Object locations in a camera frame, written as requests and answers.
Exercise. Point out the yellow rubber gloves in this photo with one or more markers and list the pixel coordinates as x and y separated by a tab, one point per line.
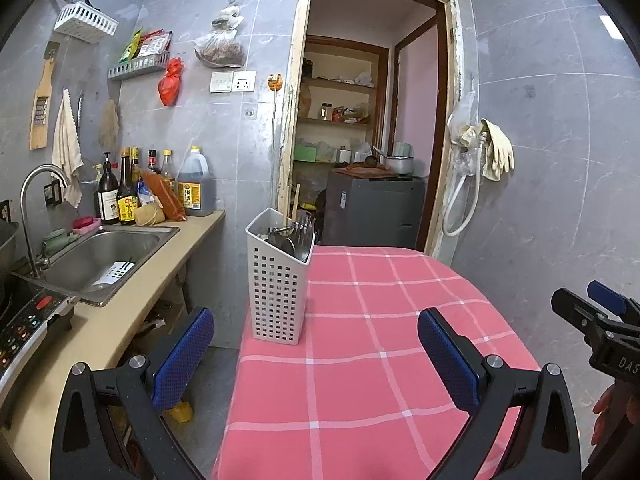
486	150

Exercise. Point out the steel fork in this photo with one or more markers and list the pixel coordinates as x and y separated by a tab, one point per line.
304	234

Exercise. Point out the orange snack bag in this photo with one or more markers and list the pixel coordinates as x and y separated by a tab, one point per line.
160	188

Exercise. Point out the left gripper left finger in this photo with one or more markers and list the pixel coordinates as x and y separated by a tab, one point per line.
86	443

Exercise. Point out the induction cooktop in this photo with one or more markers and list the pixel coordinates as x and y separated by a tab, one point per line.
31	315

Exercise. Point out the grey wall shelf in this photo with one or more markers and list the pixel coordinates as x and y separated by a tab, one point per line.
138	66

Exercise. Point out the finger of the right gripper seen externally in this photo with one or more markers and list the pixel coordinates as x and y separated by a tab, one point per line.
607	298

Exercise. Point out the metal pot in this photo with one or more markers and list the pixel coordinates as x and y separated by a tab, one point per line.
401	165

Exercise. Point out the grey cabinet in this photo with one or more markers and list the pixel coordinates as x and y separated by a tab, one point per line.
372	212

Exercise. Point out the orange wall hook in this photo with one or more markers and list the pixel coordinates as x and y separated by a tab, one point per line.
275	82

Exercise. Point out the dark soy sauce bottle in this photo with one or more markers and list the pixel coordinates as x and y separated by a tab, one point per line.
107	192

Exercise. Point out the large dark vinegar jug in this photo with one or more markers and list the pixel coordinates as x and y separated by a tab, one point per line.
196	185

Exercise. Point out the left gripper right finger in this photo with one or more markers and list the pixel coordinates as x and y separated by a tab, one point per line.
544	442

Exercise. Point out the white wall switch panel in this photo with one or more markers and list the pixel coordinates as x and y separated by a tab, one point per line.
228	81

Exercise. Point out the steel sink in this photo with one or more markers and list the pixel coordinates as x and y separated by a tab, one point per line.
95	267

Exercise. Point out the red plastic bag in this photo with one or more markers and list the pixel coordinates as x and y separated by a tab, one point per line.
169	86

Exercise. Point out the person's right hand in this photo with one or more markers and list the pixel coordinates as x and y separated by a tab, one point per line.
601	409

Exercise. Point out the hanging beige towel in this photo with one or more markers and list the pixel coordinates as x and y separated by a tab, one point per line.
66	153

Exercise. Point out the wooden grater board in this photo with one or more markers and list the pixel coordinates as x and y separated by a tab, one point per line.
41	106

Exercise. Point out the clear hanging plastic bag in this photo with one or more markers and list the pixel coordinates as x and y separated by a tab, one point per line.
221	48

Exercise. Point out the white perforated utensil holder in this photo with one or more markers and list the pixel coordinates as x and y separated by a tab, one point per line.
277	279

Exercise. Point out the pink checked tablecloth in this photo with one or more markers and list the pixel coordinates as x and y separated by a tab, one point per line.
357	396

